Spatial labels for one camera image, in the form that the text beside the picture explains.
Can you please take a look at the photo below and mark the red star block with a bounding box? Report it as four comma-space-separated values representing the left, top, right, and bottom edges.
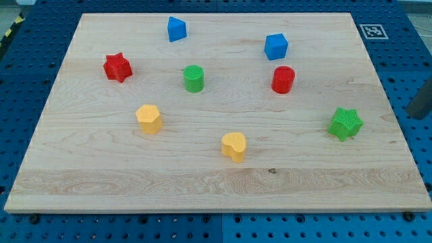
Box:
103, 53, 133, 83

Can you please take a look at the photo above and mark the green star block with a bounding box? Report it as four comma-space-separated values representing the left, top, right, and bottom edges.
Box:
328, 107, 364, 141

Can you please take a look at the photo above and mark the yellow heart block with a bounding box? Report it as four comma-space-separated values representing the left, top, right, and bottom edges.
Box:
221, 132, 247, 163

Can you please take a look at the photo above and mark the green cylinder block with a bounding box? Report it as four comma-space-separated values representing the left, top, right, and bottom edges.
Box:
183, 65, 204, 92

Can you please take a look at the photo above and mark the wooden board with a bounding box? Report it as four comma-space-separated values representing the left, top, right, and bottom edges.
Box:
5, 13, 431, 214

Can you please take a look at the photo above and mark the yellow hexagon block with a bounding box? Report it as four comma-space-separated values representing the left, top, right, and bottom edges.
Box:
136, 105, 163, 134

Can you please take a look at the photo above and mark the red cylinder block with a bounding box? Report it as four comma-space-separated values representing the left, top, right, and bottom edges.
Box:
271, 66, 296, 94

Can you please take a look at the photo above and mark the blue cube block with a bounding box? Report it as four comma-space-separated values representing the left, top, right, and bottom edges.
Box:
264, 33, 289, 60

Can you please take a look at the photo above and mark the white fiducial marker tag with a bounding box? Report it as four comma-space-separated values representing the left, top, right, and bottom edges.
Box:
360, 24, 388, 40

